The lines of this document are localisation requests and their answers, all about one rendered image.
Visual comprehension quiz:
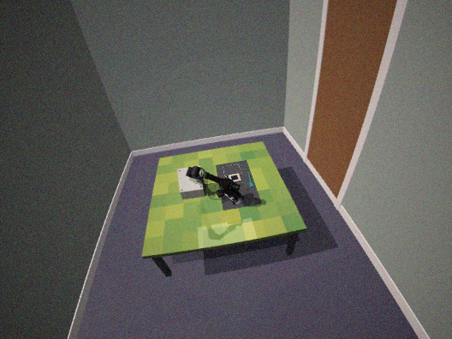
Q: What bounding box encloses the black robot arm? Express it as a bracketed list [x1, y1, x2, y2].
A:
[186, 166, 240, 198]

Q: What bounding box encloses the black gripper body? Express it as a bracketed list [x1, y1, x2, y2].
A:
[216, 188, 229, 198]

